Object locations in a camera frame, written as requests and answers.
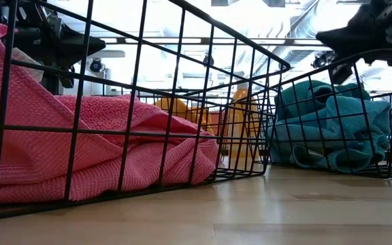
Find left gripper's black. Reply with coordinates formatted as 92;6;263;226
12;0;107;95

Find blue microfiber towel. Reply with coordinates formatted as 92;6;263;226
273;80;372;120
269;96;392;174

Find pink microfiber towel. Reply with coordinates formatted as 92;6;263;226
0;22;220;204

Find yellow microfiber towel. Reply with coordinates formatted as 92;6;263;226
154;97;197;125

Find orange spray bottle white trigger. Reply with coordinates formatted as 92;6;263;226
228;88;262;159

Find grey ceiling beam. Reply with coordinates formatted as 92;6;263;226
97;36;329;47

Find silver ceiling duct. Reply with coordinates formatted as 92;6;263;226
250;0;340;79

